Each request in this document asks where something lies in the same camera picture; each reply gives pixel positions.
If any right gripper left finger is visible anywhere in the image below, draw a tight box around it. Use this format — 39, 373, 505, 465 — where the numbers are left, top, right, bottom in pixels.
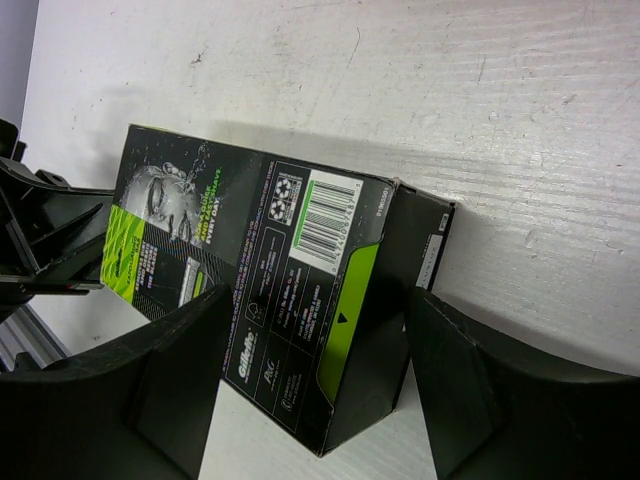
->
1, 286, 233, 479

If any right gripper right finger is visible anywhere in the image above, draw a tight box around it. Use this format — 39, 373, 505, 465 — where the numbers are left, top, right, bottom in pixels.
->
405, 288, 639, 479

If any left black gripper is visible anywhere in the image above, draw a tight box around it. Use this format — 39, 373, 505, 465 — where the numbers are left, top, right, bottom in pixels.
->
1, 119, 114, 320

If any black green razor box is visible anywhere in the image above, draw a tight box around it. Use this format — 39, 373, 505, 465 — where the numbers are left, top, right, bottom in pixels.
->
101, 125, 455, 456

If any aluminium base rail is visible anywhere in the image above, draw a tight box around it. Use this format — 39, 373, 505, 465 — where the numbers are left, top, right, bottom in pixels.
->
1, 305, 71, 372

